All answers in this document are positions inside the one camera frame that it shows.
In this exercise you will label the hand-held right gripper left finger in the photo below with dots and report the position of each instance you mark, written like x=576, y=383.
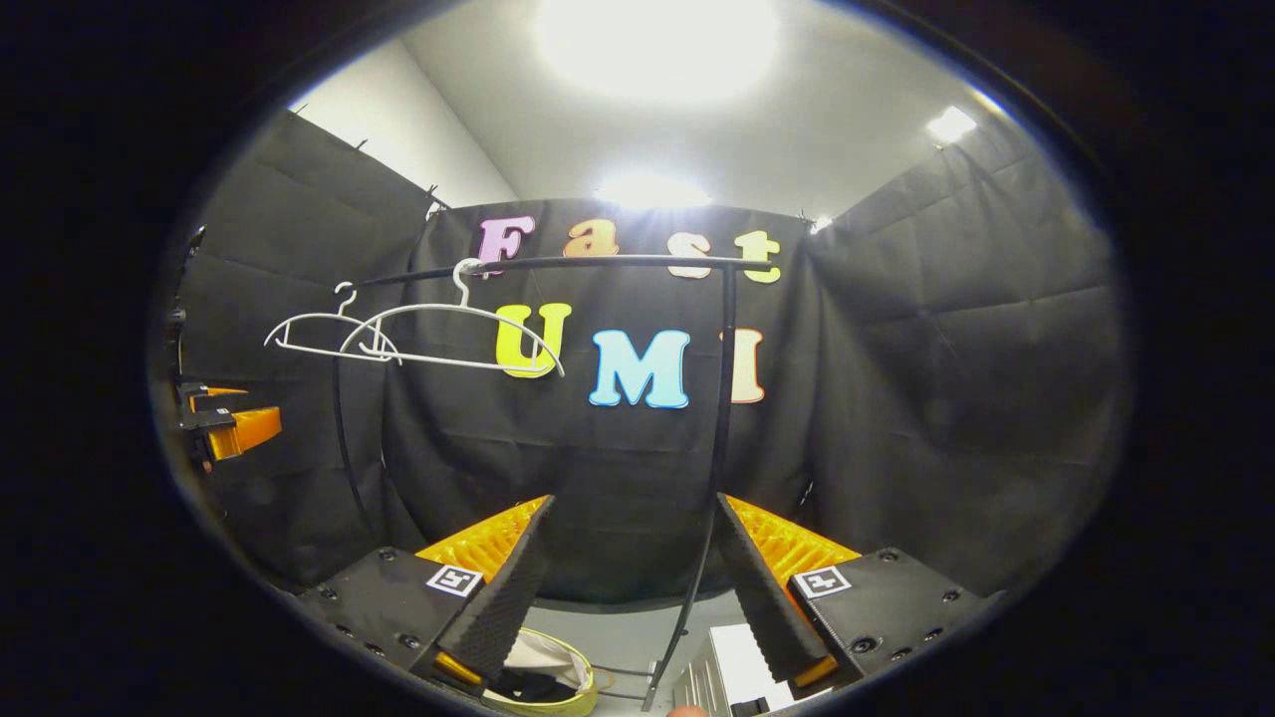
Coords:
x=508, y=597

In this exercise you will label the black backdrop cloth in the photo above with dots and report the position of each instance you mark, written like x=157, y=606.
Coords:
x=946, y=398

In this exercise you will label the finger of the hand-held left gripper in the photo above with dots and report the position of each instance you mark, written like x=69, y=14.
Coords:
x=209, y=398
x=244, y=430

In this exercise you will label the small ceiling light panel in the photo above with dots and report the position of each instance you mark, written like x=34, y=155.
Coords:
x=951, y=124

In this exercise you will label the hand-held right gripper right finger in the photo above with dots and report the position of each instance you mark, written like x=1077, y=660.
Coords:
x=762, y=597

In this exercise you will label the white plastic clothes hanger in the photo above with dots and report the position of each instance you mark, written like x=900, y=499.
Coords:
x=339, y=354
x=458, y=361

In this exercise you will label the white yellow-rimmed laundry hamper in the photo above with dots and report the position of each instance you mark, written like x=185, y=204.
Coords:
x=543, y=652

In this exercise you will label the ceiling light strip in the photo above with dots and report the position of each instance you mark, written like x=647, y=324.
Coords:
x=652, y=191

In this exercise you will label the large ceiling light panel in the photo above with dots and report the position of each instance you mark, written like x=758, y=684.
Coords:
x=657, y=45

